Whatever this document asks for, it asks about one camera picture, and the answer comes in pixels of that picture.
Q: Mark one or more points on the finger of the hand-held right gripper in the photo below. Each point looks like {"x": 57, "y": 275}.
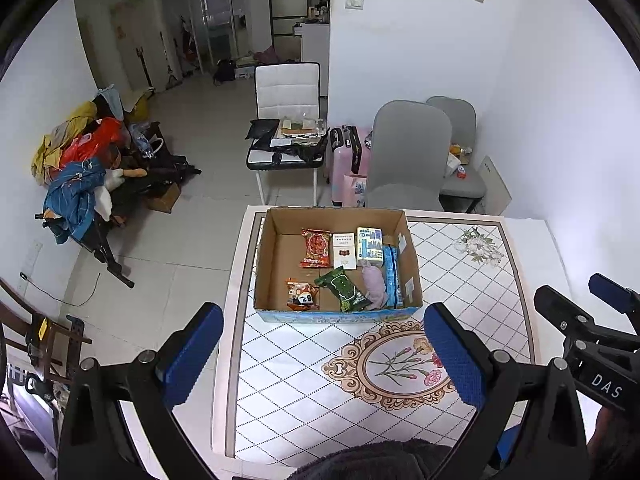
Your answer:
{"x": 612, "y": 292}
{"x": 557, "y": 305}

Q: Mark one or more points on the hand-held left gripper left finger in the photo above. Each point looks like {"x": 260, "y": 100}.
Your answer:
{"x": 194, "y": 352}

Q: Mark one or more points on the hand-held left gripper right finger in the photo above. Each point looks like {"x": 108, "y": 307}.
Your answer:
{"x": 454, "y": 355}

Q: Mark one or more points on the long blue tissue pack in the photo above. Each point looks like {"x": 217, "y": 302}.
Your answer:
{"x": 392, "y": 275}

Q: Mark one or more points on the purple cloth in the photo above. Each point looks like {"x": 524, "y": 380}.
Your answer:
{"x": 374, "y": 285}

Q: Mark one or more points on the orange snack packet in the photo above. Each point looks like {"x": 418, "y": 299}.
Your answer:
{"x": 301, "y": 294}

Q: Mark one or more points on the green snack packet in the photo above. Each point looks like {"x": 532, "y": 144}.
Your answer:
{"x": 342, "y": 287}

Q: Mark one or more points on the blue white tissue pack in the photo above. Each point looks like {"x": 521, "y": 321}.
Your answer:
{"x": 369, "y": 245}

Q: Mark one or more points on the small white box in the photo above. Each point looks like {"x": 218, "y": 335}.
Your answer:
{"x": 344, "y": 250}

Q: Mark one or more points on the red snack packet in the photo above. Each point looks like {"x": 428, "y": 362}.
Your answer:
{"x": 316, "y": 247}

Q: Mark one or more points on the person's right hand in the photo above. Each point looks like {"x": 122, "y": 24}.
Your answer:
{"x": 612, "y": 442}

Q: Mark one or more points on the blue chair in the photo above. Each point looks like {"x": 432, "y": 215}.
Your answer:
{"x": 507, "y": 446}

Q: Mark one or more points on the floral printed tablecloth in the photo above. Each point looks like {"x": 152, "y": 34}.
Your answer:
{"x": 300, "y": 385}

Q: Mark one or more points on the pile of clothes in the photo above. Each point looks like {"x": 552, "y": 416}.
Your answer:
{"x": 115, "y": 260}

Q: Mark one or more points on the white board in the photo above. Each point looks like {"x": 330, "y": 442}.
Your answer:
{"x": 496, "y": 185}

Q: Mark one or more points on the small cardboard box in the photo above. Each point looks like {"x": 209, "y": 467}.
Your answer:
{"x": 162, "y": 197}

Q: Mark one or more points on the wooden chair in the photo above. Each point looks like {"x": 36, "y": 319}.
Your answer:
{"x": 35, "y": 340}

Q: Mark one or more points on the white plush toy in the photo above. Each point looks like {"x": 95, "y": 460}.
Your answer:
{"x": 112, "y": 180}

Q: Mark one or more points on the pink gift bag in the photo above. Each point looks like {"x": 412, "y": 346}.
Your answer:
{"x": 355, "y": 191}

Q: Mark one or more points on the blue cloth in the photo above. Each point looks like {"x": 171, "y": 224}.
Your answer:
{"x": 72, "y": 200}

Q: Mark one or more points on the grey chair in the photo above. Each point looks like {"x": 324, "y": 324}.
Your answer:
{"x": 410, "y": 145}
{"x": 457, "y": 115}

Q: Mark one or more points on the pink suitcase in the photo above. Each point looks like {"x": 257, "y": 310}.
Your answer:
{"x": 342, "y": 160}

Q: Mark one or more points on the black bag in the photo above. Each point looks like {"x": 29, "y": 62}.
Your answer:
{"x": 295, "y": 150}

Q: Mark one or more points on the red plastic bag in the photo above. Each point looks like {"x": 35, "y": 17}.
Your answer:
{"x": 95, "y": 140}

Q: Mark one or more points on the stack of papers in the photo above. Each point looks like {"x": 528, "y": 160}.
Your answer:
{"x": 300, "y": 126}

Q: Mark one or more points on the yellow cloth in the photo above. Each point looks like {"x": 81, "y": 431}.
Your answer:
{"x": 55, "y": 140}

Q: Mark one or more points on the white padded chair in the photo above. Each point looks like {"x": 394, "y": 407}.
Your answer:
{"x": 287, "y": 90}

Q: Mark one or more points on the wooden door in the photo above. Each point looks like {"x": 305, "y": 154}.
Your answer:
{"x": 131, "y": 42}

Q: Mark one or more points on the white cabinet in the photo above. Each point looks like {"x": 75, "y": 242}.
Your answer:
{"x": 315, "y": 42}

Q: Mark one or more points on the glass sliding door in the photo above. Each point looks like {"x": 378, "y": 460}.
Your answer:
{"x": 220, "y": 20}

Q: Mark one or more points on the wall light switch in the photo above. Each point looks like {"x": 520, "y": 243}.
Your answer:
{"x": 355, "y": 1}

